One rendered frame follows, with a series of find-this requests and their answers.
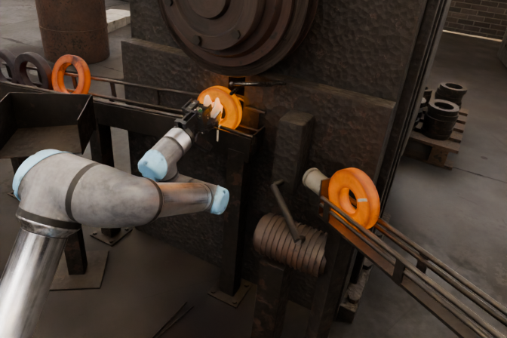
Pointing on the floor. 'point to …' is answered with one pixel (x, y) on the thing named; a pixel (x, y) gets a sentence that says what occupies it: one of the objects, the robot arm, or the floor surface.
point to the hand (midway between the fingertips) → (219, 105)
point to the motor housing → (281, 269)
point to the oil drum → (70, 7)
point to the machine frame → (305, 101)
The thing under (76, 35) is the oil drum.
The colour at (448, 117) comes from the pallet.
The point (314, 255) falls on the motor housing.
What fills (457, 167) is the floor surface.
